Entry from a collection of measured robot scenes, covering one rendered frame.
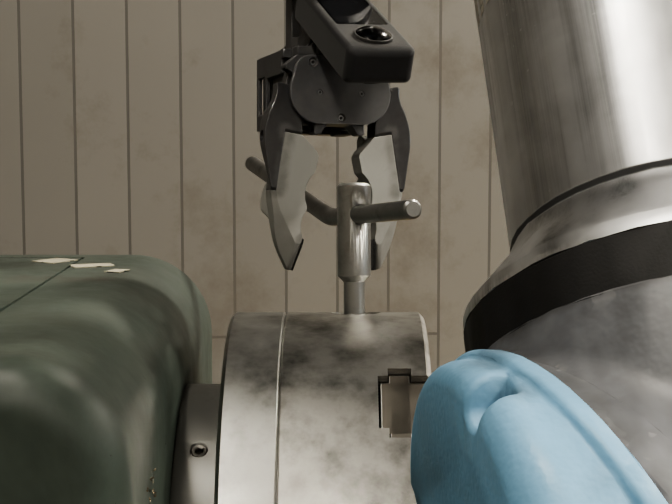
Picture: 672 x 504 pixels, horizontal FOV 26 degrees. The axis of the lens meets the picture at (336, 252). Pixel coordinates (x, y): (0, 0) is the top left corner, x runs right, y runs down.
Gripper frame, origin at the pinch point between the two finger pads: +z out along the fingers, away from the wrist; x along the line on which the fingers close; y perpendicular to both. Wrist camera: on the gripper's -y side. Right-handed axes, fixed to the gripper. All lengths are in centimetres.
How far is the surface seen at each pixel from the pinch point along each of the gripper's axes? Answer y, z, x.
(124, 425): -22.6, 8.5, 19.3
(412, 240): 274, -3, -122
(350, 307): -3.9, 3.6, 0.4
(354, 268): -4.4, 1.1, 0.3
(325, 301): 282, 14, -100
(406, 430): -15.5, 10.3, 1.3
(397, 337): -10.2, 5.3, -0.3
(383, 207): -9.9, -2.8, 0.5
